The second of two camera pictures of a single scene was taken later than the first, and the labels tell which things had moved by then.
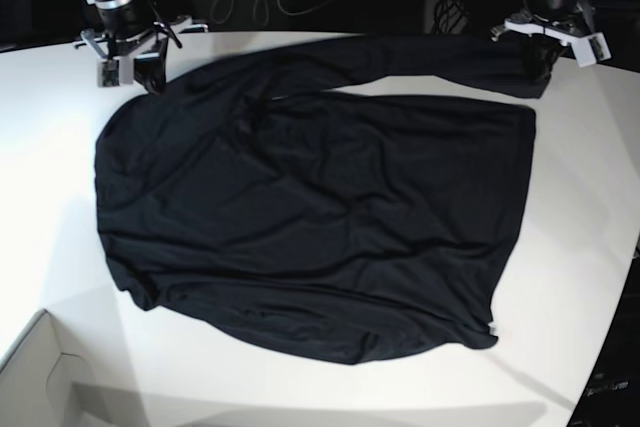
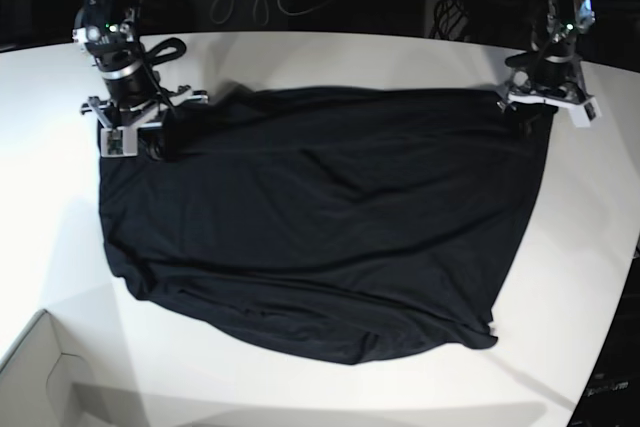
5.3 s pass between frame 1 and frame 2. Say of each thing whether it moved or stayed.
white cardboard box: stayed
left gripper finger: moved
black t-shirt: moved
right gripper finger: moved
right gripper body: moved
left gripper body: moved
